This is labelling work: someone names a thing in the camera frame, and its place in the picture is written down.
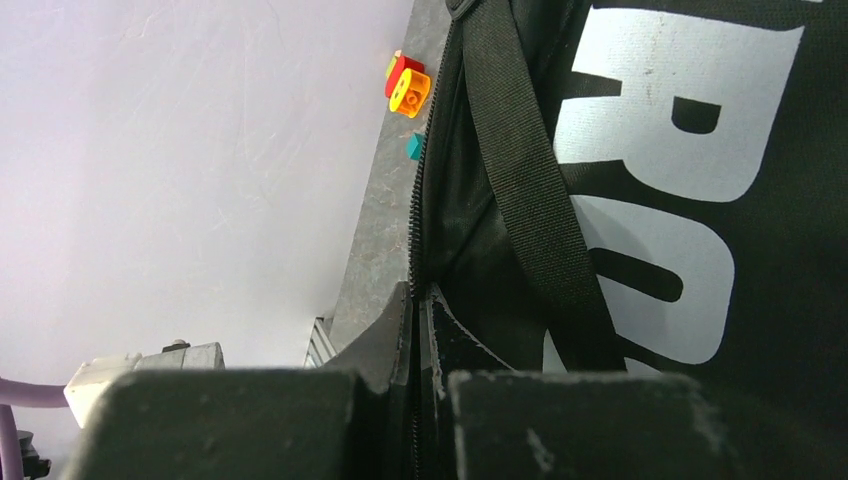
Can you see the black crossway racket bag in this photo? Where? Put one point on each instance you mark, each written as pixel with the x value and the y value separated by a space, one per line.
pixel 650 187

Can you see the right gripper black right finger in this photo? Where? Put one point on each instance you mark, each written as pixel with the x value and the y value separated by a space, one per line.
pixel 483 420

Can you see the teal cube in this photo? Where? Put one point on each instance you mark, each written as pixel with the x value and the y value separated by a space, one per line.
pixel 414 146

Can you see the red yellow toy blocks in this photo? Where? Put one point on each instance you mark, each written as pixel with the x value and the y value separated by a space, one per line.
pixel 407 85

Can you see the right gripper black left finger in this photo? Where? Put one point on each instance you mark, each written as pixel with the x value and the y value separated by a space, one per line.
pixel 349 419

